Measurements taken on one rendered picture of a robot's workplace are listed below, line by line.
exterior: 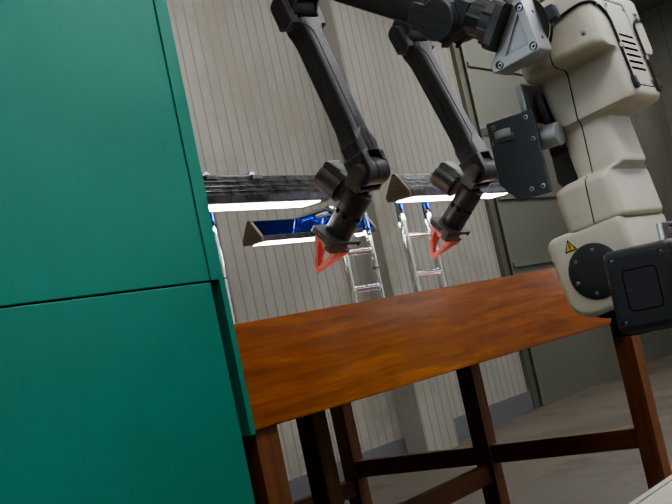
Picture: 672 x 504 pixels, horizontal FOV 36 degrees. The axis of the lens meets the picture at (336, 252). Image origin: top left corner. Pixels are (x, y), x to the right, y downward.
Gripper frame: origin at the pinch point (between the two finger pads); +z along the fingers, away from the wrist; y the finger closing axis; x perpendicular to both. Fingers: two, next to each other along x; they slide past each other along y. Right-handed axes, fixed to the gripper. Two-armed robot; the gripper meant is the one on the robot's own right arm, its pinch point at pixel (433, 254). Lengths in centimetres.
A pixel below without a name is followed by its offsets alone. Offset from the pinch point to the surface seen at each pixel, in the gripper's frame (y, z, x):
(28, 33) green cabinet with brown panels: 120, -36, -17
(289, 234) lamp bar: -37, 42, -64
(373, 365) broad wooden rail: 48, 6, 24
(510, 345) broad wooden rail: -7.6, 8.2, 26.4
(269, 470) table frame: 82, 15, 34
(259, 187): 36.6, -0.4, -28.9
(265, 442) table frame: 82, 12, 30
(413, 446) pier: -229, 186, -62
